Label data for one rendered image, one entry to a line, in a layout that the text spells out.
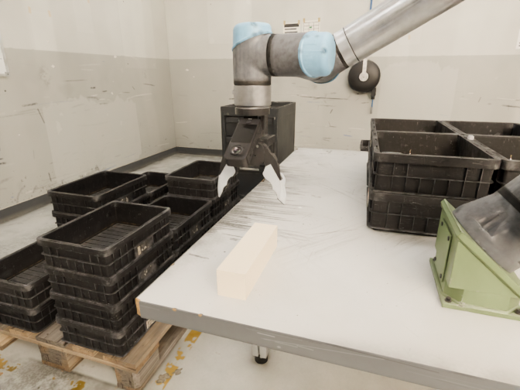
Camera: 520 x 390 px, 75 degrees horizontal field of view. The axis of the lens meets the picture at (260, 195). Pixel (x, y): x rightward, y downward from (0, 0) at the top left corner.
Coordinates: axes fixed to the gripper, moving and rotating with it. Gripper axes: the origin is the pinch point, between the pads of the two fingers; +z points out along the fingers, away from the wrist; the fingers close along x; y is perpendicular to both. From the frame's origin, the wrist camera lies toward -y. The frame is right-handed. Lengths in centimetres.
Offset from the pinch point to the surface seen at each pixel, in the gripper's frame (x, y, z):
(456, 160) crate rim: -45, 29, -6
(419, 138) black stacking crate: -40, 67, -5
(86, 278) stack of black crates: 63, 11, 39
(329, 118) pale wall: 28, 381, 27
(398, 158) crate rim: -31.0, 28.6, -5.7
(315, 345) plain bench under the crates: -18.1, -18.7, 17.1
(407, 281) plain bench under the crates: -34.4, 5.3, 16.3
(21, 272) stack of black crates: 122, 30, 59
